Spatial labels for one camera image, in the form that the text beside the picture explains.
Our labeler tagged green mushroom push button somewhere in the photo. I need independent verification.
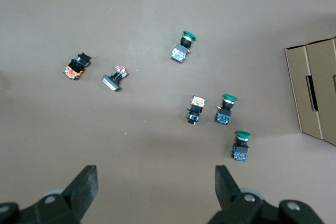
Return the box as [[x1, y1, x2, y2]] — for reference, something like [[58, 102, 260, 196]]
[[230, 130, 251, 163], [215, 93, 238, 126], [170, 30, 198, 65]]

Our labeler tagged brown cardboard box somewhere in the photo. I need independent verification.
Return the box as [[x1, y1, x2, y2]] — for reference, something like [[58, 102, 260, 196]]
[[284, 36, 336, 147]]

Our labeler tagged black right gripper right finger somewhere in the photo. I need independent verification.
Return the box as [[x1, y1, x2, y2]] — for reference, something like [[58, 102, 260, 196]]
[[207, 165, 326, 224]]

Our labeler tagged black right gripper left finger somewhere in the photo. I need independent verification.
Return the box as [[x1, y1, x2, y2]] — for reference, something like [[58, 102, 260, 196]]
[[0, 165, 99, 224]]

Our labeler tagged brown paper table cover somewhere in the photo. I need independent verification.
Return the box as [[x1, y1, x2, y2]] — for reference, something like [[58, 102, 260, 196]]
[[0, 0, 336, 224]]

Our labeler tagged black selector switch orange block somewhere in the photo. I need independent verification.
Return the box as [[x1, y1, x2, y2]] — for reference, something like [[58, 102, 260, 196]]
[[62, 52, 92, 81], [186, 94, 207, 126]]

